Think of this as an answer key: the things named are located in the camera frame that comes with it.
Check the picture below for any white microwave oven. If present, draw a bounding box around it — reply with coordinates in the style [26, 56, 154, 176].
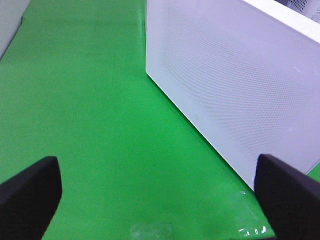
[243, 0, 320, 48]

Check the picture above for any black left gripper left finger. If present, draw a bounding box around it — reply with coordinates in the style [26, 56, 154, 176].
[0, 156, 62, 240]

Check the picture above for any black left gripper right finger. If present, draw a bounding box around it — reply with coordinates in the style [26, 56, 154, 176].
[254, 154, 320, 240]

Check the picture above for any white microwave door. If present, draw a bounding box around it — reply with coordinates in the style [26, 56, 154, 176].
[145, 0, 320, 187]

